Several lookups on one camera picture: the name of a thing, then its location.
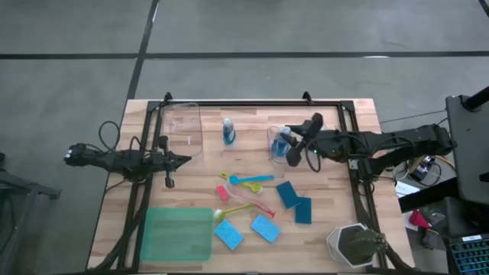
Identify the black floor stand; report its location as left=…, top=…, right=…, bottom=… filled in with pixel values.
left=0, top=152, right=63, bottom=275

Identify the small yellow-green dish brush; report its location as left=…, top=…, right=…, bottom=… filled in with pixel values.
left=219, top=172, right=264, bottom=193

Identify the white paper sheet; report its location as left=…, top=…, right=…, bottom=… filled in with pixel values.
left=394, top=179, right=421, bottom=199

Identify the clear plastic bin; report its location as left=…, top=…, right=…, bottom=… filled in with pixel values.
left=159, top=102, right=203, bottom=157
left=266, top=121, right=333, bottom=165

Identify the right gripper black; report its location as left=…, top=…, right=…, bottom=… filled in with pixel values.
left=280, top=112, right=339, bottom=167

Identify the backlit laptop keyboard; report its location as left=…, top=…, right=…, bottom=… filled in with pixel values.
left=449, top=235, right=489, bottom=275

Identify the small electronics box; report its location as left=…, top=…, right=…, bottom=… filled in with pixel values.
left=407, top=154, right=437, bottom=183

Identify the green cactus plant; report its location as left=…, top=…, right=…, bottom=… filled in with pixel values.
left=345, top=228, right=389, bottom=259

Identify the green cutting mat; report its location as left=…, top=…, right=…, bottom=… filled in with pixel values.
left=139, top=207, right=214, bottom=263

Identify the white geometric plant pot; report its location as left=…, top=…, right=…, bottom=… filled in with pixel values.
left=325, top=222, right=383, bottom=268

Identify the black metal table frame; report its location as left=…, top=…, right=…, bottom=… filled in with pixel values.
left=89, top=91, right=413, bottom=275

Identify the red white toothbrush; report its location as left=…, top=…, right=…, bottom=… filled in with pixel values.
left=215, top=184, right=277, bottom=218

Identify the red cloth object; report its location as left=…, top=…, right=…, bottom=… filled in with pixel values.
left=407, top=209, right=432, bottom=230

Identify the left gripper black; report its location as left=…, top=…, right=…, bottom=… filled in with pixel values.
left=149, top=136, right=193, bottom=189

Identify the blue dish brush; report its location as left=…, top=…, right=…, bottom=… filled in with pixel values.
left=228, top=174, right=276, bottom=186

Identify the blue scrub sponge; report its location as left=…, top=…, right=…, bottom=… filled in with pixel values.
left=294, top=196, right=313, bottom=225
left=250, top=213, right=282, bottom=244
left=275, top=180, right=303, bottom=210
left=213, top=219, right=245, bottom=251

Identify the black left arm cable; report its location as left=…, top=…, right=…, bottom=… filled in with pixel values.
left=98, top=120, right=121, bottom=154

